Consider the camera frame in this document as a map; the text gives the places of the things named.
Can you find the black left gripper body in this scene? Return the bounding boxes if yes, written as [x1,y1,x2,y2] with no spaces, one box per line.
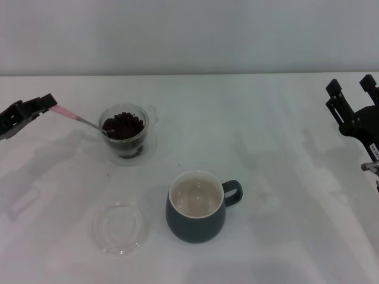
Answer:
[0,101,26,141]

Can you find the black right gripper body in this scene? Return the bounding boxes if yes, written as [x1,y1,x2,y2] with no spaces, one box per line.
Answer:
[340,104,379,162]

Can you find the pink-handled metal spoon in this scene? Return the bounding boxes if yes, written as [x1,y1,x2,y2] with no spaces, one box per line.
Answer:
[49,105,116,138]

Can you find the roasted coffee beans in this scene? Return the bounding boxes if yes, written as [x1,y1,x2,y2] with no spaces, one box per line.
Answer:
[102,111,145,140]

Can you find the clear double-wall glass cup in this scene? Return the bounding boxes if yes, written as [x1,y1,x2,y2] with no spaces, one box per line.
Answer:
[98,102,158,150]

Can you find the dark green ceramic mug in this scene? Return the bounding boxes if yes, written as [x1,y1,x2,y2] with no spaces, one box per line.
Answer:
[165,170,244,244]

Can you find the clear glass dish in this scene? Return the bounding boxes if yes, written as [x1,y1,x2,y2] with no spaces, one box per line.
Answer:
[91,201,150,256]

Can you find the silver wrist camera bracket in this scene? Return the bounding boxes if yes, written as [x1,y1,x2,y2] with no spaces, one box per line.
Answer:
[361,161,379,193]

